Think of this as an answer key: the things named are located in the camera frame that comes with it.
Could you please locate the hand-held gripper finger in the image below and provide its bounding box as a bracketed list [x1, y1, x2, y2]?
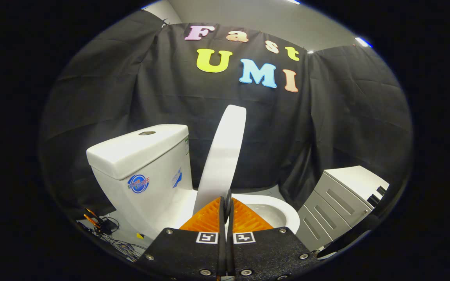
[136, 196, 227, 281]
[227, 197, 320, 281]

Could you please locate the white toilet lid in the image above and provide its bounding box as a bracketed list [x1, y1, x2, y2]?
[193, 105, 247, 215]

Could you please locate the white ceramic toilet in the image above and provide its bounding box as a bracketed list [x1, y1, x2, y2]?
[86, 124, 300, 242]

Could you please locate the grey drawer cabinet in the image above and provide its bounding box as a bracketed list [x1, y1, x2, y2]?
[296, 166, 389, 252]

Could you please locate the orange black tool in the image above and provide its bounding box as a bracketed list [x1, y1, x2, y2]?
[83, 208, 103, 231]

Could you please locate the black backdrop cloth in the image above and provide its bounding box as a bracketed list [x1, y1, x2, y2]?
[39, 10, 413, 219]

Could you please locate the black cable bundle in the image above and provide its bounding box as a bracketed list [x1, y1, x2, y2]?
[88, 218, 148, 263]

